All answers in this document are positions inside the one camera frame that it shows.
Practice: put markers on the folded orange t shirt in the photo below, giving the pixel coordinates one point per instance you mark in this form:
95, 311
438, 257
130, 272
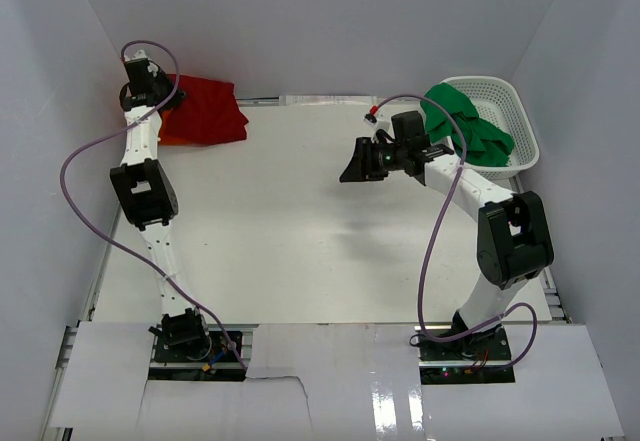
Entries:
167, 140

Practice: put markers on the white paper sheet front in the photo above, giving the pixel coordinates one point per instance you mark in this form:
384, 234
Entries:
332, 382

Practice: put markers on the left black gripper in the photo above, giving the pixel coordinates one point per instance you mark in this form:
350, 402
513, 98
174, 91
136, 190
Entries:
178, 95

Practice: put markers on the red t shirt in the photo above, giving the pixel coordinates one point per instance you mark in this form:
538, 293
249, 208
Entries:
209, 113

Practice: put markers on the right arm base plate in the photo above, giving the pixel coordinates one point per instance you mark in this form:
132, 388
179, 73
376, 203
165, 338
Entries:
477, 364

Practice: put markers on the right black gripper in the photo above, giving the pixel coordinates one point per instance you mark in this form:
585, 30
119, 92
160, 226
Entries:
362, 162

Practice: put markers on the white label strip back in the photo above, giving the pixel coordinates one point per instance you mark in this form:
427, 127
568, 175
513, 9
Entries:
323, 100

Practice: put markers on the white plastic laundry basket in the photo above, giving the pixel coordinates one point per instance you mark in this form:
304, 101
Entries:
498, 102

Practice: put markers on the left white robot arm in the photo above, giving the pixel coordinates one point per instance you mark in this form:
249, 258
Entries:
150, 203

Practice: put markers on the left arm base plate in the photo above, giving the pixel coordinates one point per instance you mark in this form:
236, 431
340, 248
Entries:
218, 364

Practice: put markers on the green t shirt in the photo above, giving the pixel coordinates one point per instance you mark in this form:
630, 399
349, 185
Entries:
487, 145

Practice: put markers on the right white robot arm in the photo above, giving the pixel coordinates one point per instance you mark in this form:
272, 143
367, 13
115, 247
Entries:
513, 242

